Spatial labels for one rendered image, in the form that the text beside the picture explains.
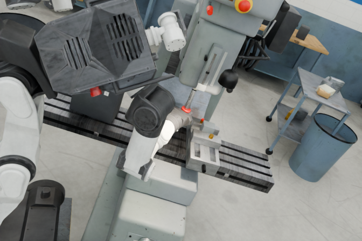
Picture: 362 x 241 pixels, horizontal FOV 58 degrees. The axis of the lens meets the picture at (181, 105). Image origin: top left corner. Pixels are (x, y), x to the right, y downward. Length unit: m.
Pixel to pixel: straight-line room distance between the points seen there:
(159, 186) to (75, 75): 0.86
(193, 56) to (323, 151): 2.46
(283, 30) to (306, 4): 4.28
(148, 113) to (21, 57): 0.39
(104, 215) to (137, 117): 1.34
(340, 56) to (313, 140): 3.08
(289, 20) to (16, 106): 1.24
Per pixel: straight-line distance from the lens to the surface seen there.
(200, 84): 1.40
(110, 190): 2.39
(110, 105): 1.59
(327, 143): 3.57
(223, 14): 1.30
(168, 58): 1.91
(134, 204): 1.60
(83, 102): 1.65
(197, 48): 1.38
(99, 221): 2.22
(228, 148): 1.83
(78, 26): 0.90
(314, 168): 3.75
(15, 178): 1.28
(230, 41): 1.37
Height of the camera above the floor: 1.97
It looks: 30 degrees down
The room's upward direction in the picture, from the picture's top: 23 degrees clockwise
